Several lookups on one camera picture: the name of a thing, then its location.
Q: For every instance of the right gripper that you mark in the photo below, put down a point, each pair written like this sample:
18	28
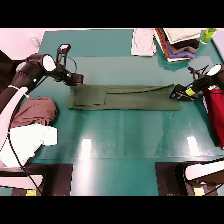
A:
186	92

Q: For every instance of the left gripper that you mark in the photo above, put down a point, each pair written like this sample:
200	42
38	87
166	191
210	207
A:
76	79

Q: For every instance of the green garment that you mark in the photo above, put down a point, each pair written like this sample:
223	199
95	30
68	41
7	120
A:
126	97

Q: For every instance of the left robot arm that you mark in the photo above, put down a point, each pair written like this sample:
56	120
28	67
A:
20	86

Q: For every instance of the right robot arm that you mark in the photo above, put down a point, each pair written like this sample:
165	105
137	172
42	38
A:
213	75

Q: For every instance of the red garment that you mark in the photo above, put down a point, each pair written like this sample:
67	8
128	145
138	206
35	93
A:
216	116

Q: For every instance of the purple folded garment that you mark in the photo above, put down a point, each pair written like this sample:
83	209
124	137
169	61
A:
181	53

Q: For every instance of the dark brown folded garment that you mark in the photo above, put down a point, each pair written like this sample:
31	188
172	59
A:
183	44

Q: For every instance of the cream folded garment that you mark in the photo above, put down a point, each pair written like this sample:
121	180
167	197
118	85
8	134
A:
181	34

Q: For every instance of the green bottle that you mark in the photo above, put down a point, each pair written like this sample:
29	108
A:
208	35

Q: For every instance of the pale pink garment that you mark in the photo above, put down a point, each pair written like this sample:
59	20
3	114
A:
143	41

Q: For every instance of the white garment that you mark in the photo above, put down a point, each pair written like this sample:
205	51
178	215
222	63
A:
28	143

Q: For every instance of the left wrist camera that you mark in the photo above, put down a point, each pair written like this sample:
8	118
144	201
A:
63	52

